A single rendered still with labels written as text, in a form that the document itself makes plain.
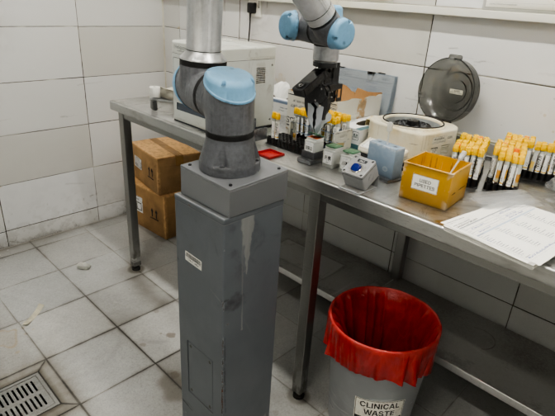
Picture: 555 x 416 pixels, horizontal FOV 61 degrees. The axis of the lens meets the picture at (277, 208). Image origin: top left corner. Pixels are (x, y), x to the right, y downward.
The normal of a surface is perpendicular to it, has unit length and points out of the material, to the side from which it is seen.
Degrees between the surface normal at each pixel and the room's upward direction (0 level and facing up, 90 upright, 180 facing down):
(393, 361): 93
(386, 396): 94
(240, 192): 90
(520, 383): 0
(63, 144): 90
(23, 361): 0
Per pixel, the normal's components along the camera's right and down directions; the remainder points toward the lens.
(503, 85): -0.70, 0.26
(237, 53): 0.71, 0.32
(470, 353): 0.06, -0.91
